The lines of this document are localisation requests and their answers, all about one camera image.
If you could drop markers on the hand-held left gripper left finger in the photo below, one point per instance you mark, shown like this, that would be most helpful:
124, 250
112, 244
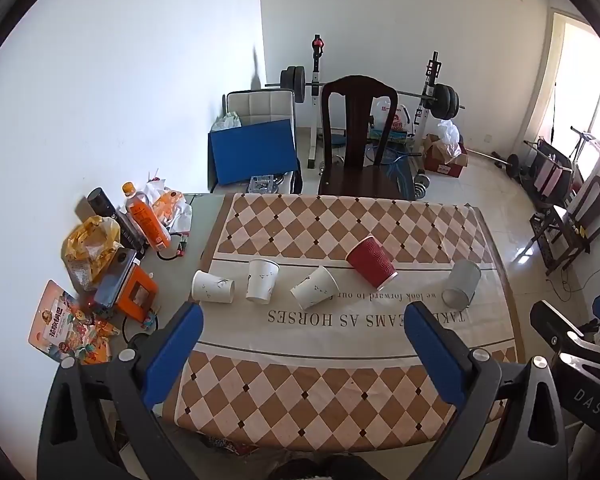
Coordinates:
179, 352

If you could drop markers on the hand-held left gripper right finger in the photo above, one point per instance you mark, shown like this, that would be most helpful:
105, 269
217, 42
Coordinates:
436, 355

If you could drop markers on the white paper cup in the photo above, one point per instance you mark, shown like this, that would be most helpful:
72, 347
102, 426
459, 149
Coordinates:
212, 287
314, 288
261, 280

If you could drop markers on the grey translucent plastic cup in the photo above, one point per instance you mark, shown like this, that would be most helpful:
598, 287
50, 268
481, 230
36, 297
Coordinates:
461, 284

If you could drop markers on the red ribbed paper cup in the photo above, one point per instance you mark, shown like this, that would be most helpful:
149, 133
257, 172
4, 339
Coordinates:
371, 261

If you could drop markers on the orange box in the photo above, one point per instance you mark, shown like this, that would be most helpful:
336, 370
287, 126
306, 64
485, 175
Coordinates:
147, 291

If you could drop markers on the grey phone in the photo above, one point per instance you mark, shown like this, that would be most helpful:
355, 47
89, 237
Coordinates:
115, 277

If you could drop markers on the brown checkered tablecloth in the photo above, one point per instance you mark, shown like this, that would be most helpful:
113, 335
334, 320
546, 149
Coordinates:
330, 385

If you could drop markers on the colourful snack packet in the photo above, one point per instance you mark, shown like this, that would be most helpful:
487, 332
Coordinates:
55, 320

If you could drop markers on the orange drink bottle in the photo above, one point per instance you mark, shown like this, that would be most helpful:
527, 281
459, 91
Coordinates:
147, 220

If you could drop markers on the yellow plastic bag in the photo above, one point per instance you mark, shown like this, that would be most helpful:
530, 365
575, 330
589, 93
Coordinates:
90, 245

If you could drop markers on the orange white snack bag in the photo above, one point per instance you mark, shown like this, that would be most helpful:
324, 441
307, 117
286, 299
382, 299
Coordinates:
167, 207

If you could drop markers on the rack with pink cloth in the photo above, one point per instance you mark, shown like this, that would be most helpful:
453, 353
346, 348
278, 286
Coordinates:
550, 175

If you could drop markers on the small barbell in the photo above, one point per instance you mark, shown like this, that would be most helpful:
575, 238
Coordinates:
512, 165

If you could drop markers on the metal dumbbell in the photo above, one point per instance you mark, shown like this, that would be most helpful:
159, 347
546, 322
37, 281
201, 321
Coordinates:
421, 187

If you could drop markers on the black cylinder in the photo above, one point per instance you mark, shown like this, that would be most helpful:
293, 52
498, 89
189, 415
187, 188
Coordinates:
100, 202

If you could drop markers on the cardboard box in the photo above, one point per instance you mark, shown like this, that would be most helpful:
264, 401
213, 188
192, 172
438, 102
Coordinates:
440, 164

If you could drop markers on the blue badminton racket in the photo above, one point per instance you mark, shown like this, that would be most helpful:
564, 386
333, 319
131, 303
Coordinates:
397, 152

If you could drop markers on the blue board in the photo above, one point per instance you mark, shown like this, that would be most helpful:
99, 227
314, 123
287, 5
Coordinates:
252, 152

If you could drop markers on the clear white plastic bag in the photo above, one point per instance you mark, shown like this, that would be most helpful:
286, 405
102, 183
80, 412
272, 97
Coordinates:
450, 135

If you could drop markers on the white red printed plastic bag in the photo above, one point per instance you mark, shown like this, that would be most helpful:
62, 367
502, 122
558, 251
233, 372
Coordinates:
387, 112

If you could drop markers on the barbell with black plates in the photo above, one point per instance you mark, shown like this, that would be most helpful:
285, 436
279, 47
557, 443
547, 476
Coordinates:
442, 101

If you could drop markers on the white padded chair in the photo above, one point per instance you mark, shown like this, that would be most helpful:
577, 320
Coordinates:
260, 105

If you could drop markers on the white barbell rack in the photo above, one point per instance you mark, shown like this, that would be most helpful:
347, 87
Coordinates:
314, 110

